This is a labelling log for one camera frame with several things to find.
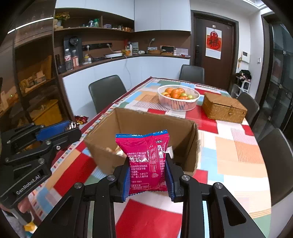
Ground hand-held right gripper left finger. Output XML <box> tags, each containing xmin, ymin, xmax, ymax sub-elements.
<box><xmin>31</xmin><ymin>158</ymin><xmax>131</xmax><ymax>238</ymax></box>

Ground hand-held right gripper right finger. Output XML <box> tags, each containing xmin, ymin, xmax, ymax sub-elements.
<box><xmin>165</xmin><ymin>153</ymin><xmax>267</xmax><ymax>238</ymax></box>

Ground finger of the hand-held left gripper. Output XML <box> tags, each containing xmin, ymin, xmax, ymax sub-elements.
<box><xmin>0</xmin><ymin>120</ymin><xmax>72</xmax><ymax>152</ymax></box>
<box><xmin>4</xmin><ymin>128</ymin><xmax>82</xmax><ymax>166</ymax></box>

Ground red shiny snack packet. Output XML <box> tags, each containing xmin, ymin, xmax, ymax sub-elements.
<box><xmin>69</xmin><ymin>115</ymin><xmax>89</xmax><ymax>131</ymax></box>

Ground magenta snack packet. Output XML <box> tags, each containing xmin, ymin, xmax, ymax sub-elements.
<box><xmin>115</xmin><ymin>129</ymin><xmax>169</xmax><ymax>196</ymax></box>

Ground brown cardboard box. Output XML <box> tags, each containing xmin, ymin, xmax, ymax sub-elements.
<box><xmin>84</xmin><ymin>107</ymin><xmax>201</xmax><ymax>177</ymax></box>

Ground person's left hand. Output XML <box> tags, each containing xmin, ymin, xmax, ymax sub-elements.
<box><xmin>17</xmin><ymin>196</ymin><xmax>32</xmax><ymax>215</ymax></box>

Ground yellow storage bin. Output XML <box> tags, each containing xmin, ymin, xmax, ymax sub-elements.
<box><xmin>30</xmin><ymin>99</ymin><xmax>63</xmax><ymax>127</ymax></box>

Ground grey dining chair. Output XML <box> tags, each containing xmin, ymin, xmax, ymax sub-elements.
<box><xmin>257</xmin><ymin>128</ymin><xmax>293</xmax><ymax>207</ymax></box>
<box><xmin>236</xmin><ymin>92</ymin><xmax>261</xmax><ymax>129</ymax></box>
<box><xmin>88</xmin><ymin>75</ymin><xmax>128</xmax><ymax>115</ymax></box>

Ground black bottle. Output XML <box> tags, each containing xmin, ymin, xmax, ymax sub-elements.
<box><xmin>55</xmin><ymin>54</ymin><xmax>63</xmax><ymax>74</ymax></box>

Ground dark wooden shelf unit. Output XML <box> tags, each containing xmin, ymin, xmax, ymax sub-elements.
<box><xmin>12</xmin><ymin>29</ymin><xmax>60</xmax><ymax>130</ymax></box>

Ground clear water bottle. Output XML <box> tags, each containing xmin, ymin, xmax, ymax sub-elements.
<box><xmin>72</xmin><ymin>50</ymin><xmax>80</xmax><ymax>68</ymax></box>
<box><xmin>64</xmin><ymin>49</ymin><xmax>74</xmax><ymax>71</ymax></box>

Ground white plastic fruit basket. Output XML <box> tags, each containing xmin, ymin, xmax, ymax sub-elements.
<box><xmin>157</xmin><ymin>84</ymin><xmax>200</xmax><ymax>112</ymax></box>

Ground black water dispenser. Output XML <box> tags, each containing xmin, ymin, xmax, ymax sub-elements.
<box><xmin>63</xmin><ymin>35</ymin><xmax>83</xmax><ymax>67</ymax></box>

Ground pile of orange fruit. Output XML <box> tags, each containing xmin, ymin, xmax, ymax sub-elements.
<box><xmin>161</xmin><ymin>87</ymin><xmax>195</xmax><ymax>100</ymax></box>

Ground woven wicker box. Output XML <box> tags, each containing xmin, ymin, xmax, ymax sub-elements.
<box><xmin>201</xmin><ymin>92</ymin><xmax>248</xmax><ymax>124</ymax></box>

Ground black power strip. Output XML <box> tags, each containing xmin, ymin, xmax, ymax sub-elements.
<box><xmin>81</xmin><ymin>42</ymin><xmax>113</xmax><ymax>50</ymax></box>

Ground white counter cabinet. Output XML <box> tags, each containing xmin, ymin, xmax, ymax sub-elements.
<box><xmin>61</xmin><ymin>55</ymin><xmax>191</xmax><ymax>116</ymax></box>

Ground grey chair back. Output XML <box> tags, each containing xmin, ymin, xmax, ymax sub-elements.
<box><xmin>179</xmin><ymin>64</ymin><xmax>205</xmax><ymax>84</ymax></box>

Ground yellow flower vase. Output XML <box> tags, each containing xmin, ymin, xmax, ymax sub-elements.
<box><xmin>54</xmin><ymin>11</ymin><xmax>71</xmax><ymax>27</ymax></box>

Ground white storage rack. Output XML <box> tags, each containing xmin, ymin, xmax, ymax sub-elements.
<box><xmin>231</xmin><ymin>80</ymin><xmax>250</xmax><ymax>98</ymax></box>

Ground white upper cabinets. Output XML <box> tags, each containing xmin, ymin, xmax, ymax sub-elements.
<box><xmin>55</xmin><ymin>0</ymin><xmax>192</xmax><ymax>35</ymax></box>

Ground brown door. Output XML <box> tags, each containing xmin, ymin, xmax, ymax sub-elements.
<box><xmin>191</xmin><ymin>10</ymin><xmax>239</xmax><ymax>92</ymax></box>

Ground dark glass sliding door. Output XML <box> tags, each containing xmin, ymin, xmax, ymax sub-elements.
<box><xmin>260</xmin><ymin>12</ymin><xmax>293</xmax><ymax>140</ymax></box>

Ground red wall calendar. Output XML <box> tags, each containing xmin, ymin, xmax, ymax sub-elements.
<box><xmin>205</xmin><ymin>27</ymin><xmax>222</xmax><ymax>60</ymax></box>

